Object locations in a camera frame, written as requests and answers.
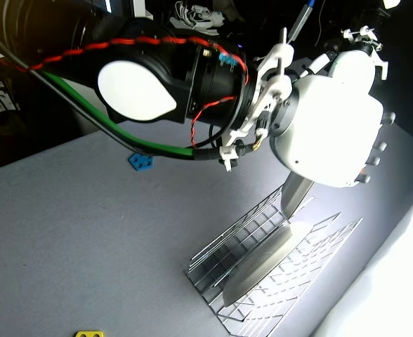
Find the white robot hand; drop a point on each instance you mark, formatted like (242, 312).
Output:
(354, 65)
(333, 133)

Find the white plate black rim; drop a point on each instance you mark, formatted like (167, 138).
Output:
(296, 196)
(262, 263)

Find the white spare robot hand parts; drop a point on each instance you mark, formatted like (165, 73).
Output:
(196, 15)

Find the grey usb adapter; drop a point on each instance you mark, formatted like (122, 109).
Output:
(299, 24)

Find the blue pentagon block with holes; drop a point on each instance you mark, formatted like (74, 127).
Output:
(139, 163)

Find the yellow block with holes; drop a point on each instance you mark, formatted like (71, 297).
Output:
(87, 334)

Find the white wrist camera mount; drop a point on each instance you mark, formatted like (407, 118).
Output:
(280, 56)
(382, 66)

